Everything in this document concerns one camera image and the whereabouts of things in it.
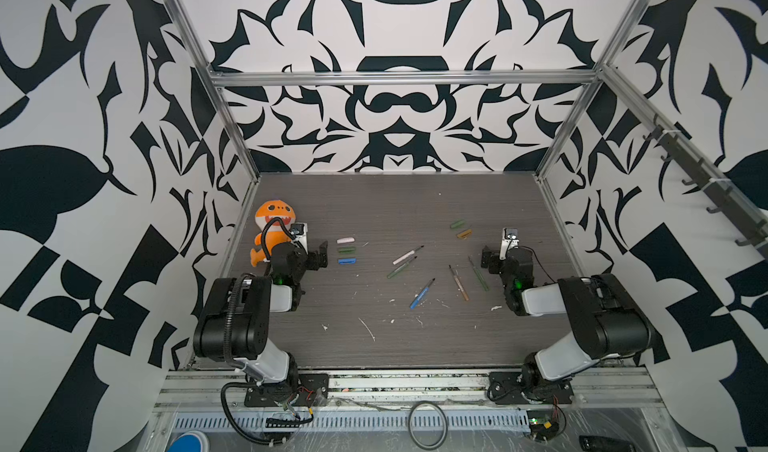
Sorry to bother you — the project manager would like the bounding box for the dark green pen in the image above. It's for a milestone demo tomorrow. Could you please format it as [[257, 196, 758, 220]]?
[[387, 255, 417, 279]]

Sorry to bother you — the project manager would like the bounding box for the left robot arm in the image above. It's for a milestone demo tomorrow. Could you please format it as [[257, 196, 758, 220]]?
[[192, 219, 328, 405]]

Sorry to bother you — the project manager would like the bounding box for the green lit circuit board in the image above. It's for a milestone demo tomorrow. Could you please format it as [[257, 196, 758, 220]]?
[[526, 409, 568, 444]]

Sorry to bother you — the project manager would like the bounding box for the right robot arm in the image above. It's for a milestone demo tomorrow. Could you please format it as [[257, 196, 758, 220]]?
[[481, 246, 659, 405]]

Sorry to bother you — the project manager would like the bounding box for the wall hook rail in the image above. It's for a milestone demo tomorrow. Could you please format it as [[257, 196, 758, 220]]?
[[644, 114, 767, 261]]

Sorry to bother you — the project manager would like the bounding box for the black device bottom right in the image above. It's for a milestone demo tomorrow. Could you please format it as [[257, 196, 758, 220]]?
[[578, 435, 637, 452]]

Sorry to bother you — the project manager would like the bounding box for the pink pen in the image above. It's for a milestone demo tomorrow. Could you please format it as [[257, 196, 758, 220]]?
[[392, 245, 424, 265]]

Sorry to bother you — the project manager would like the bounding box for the light green pen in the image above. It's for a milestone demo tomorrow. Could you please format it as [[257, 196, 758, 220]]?
[[467, 256, 490, 292]]

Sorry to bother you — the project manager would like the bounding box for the black cable loop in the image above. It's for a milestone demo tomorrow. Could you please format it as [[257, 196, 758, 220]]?
[[407, 401, 449, 451]]

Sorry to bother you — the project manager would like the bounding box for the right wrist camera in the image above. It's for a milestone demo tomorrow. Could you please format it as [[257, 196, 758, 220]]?
[[499, 227, 519, 261]]

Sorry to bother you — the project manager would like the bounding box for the blue round button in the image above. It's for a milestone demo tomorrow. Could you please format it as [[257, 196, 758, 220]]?
[[167, 431, 210, 452]]

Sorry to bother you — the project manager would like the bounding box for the orange shark plush toy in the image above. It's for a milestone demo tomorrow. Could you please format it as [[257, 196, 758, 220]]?
[[250, 200, 296, 267]]

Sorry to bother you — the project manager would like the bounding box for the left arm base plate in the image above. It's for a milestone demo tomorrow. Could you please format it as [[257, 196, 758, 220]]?
[[244, 373, 330, 407]]

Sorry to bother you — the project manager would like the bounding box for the blue pen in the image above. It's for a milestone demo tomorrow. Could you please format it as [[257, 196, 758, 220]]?
[[409, 278, 435, 310]]

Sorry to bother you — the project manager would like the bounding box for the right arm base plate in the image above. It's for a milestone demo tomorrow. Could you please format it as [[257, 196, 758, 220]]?
[[486, 372, 573, 405]]

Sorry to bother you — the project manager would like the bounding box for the orange pen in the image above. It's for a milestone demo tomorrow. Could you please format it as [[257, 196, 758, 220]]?
[[448, 264, 470, 302]]

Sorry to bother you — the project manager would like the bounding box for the white slotted cable duct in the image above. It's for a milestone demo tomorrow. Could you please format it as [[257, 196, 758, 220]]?
[[173, 408, 529, 434]]

